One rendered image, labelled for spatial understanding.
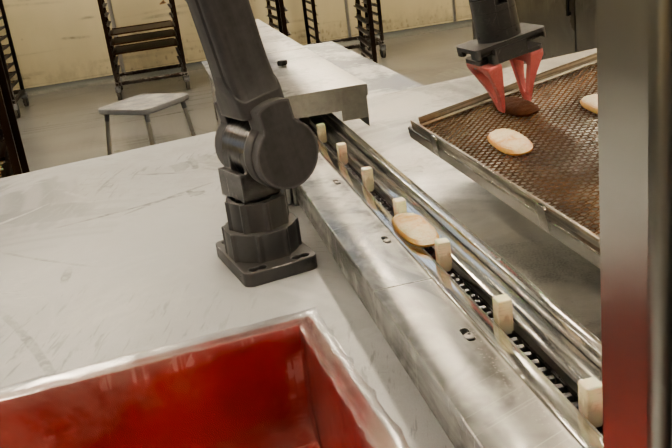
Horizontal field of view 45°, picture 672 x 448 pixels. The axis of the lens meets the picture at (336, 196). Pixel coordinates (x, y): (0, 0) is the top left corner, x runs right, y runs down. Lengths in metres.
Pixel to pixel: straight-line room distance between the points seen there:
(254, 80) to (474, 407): 0.44
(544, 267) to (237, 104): 0.36
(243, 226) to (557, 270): 0.33
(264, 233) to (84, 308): 0.21
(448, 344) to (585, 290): 0.21
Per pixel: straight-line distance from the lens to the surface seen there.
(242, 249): 0.90
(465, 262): 0.81
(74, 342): 0.85
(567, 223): 0.77
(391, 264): 0.78
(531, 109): 1.09
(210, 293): 0.88
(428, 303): 0.70
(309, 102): 1.34
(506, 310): 0.69
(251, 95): 0.86
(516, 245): 0.91
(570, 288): 0.82
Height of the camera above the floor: 1.18
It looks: 19 degrees down
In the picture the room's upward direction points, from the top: 7 degrees counter-clockwise
